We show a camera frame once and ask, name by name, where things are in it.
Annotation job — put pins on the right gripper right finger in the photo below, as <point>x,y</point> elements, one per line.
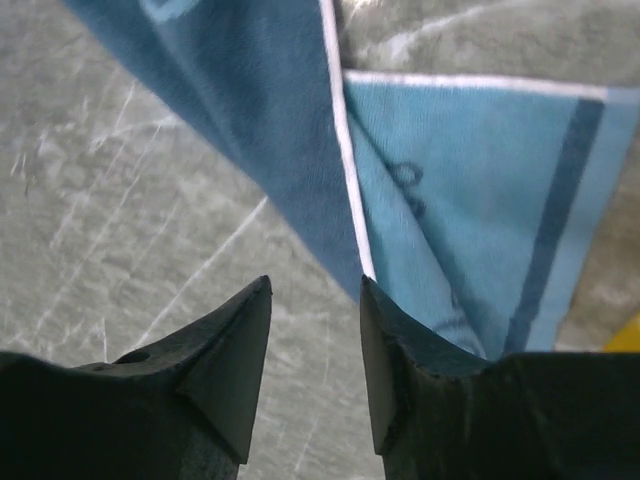
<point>395,346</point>

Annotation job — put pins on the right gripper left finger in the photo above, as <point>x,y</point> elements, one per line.
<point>189,398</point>

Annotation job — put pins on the blue towel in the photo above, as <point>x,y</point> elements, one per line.
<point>471,200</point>

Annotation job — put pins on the yellow plastic bin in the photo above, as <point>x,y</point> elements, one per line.
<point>626,340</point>

